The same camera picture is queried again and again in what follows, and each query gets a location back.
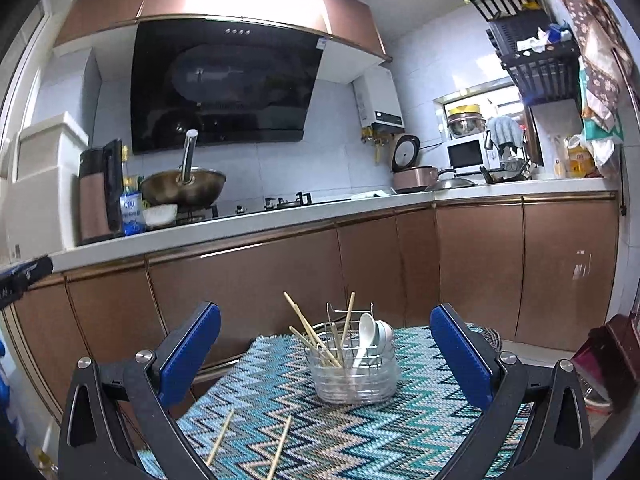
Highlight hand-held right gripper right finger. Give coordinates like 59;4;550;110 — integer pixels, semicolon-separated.
430;303;596;480

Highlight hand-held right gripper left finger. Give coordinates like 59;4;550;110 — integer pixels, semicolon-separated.
57;301;223;480

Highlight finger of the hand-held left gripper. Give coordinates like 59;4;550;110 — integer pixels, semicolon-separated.
0;254;55;307

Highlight pale blue ceramic spoon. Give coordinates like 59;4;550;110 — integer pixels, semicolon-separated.
375;320;395;357

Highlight bamboo chopstick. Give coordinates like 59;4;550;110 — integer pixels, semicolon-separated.
206;409;236;467
303;323;331;361
283;291;345;368
266;414;293;480
288;326;336;367
339;291;356;362

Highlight metal wire utensil rack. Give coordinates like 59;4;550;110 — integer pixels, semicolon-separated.
325;301;397;362

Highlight white ceramic spoon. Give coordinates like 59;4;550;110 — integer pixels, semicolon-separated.
351;312;377;370

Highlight clear plastic container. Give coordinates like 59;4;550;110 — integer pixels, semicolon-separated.
304;327;400;407

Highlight brown lower kitchen cabinets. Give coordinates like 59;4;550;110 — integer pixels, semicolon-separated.
0;192;621;441

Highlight brown black thermos jug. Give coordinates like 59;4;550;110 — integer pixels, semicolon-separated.
76;139;125;247

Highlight blue label plastic bottle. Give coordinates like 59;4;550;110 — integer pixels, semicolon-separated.
119;174;147;237

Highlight zigzag knitted table mat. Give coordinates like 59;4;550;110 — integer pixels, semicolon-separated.
136;325;532;480

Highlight dark red box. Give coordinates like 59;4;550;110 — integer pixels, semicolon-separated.
570;314;640;413

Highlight black gas stove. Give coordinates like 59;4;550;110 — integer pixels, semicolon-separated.
175;191;353;223

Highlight white kitchen countertop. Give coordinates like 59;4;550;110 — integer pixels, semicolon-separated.
47;176;621;275

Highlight metal pot lid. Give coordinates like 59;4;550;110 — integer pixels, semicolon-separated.
425;171;477;192

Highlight brown rice cooker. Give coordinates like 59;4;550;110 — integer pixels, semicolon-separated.
389;133;440;194

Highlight white microwave oven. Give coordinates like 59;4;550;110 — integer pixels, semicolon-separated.
446;138;486;171

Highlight pale blue towel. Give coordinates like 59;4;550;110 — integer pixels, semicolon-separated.
485;115;524;149

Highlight yellow food package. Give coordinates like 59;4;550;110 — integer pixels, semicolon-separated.
564;134;597;179

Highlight stacked metal pots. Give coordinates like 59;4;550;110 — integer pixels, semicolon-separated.
446;104;488;139

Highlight white water heater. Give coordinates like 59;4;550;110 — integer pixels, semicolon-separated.
351;66;406;129

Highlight black glass range hood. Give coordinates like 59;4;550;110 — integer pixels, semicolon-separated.
129;17;327;157

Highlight brown patterned hanging cloth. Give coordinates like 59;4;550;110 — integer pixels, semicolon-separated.
537;0;628;133

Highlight metal wok with handle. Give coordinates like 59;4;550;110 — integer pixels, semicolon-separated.
140;129;227;207

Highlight black plastic wall rack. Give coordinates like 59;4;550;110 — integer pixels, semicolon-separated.
465;0;582;107

